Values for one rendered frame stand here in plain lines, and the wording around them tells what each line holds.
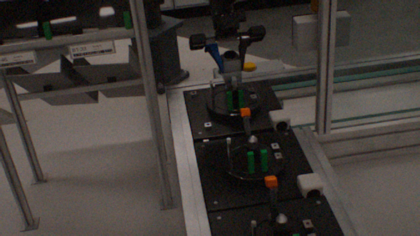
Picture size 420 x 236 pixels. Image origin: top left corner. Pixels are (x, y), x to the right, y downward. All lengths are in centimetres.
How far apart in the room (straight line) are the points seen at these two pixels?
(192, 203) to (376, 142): 50
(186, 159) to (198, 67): 65
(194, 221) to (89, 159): 48
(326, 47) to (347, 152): 30
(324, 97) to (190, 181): 36
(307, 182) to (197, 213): 23
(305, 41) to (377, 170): 38
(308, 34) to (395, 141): 37
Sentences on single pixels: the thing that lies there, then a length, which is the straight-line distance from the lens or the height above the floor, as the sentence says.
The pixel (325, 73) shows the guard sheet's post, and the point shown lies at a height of 113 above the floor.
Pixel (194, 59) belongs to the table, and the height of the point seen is 86.
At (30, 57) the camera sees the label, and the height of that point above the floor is 128.
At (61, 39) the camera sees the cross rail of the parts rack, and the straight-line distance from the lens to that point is 104.
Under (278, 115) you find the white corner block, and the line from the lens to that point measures 130.
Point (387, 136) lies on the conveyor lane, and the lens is 136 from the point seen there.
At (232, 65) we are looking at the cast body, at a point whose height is 110.
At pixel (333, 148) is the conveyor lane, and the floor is 92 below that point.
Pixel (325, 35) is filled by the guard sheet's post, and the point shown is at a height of 122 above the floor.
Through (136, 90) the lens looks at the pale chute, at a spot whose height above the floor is 103.
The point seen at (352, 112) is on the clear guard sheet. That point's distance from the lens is 130.
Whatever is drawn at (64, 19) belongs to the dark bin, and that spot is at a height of 132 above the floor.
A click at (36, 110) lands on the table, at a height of 86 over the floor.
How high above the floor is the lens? 170
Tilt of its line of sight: 33 degrees down
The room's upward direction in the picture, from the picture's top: 6 degrees counter-clockwise
